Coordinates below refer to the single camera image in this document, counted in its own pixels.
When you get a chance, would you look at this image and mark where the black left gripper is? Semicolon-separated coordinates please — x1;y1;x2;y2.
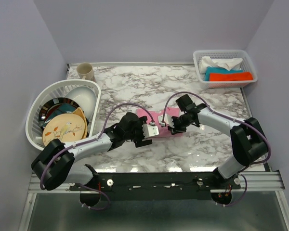
124;116;152;147

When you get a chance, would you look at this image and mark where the pink t shirt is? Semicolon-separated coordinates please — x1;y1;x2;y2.
136;107;183;138

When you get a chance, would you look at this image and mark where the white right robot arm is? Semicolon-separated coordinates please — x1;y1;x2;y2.
160;91;271;189

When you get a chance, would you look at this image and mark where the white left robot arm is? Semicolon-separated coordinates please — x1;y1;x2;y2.
31;112;158;191

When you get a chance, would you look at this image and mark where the white ceramic bowl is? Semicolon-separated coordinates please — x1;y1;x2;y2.
64;86;97;120

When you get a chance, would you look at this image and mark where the tan scalloped dish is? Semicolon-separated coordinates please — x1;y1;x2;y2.
72;107;86;120

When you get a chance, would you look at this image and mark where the teal folded t shirt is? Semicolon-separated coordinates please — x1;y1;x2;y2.
204;67;243;81

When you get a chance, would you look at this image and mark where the white plastic mesh basket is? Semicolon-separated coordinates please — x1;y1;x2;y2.
193;50;258;89

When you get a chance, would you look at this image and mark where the beige bird pattern plate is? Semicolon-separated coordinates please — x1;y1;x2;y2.
42;114;87;146

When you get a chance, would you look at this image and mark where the teal ceramic plate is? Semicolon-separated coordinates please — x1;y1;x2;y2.
44;103;78;123

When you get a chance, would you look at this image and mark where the beige ceramic mug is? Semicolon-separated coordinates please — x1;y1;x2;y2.
76;63;96;82

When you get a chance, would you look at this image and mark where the white folded t shirt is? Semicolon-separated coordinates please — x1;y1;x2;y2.
198;56;243;74

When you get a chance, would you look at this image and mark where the orange folded t shirt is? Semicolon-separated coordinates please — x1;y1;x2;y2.
209;72;253;81

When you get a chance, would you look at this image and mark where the dark striped rim plate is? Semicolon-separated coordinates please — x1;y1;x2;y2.
38;97;79;129

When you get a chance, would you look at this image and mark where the white oval dish basket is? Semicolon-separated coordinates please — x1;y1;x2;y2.
25;79;101;151

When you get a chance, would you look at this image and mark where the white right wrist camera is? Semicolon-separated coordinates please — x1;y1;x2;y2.
158;114;174;128

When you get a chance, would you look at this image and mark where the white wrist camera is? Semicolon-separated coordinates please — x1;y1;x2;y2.
158;114;174;128
142;124;159;139

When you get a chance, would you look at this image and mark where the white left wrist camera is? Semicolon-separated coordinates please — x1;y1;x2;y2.
142;124;159;139

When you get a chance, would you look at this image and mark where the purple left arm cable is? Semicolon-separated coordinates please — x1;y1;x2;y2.
39;103;155;210

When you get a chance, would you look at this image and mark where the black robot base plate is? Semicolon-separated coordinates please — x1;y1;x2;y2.
69;166;241;202

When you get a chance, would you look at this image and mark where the aluminium frame rail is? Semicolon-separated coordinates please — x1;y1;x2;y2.
28;168;285;193

